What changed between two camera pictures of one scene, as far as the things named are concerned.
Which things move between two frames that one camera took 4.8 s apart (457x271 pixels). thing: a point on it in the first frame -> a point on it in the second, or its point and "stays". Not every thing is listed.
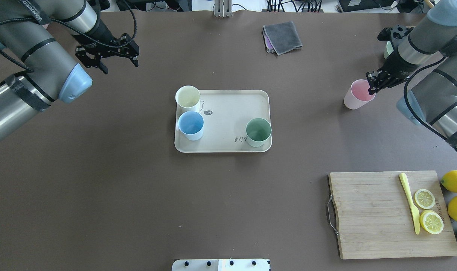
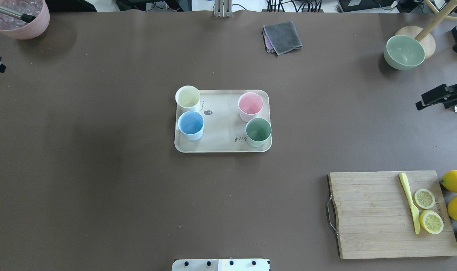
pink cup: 358,95 -> 250,105
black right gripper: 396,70 -> 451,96
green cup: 258,130 stays
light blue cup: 191,124 stays
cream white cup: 187,99 stays
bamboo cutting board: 375,219 stays
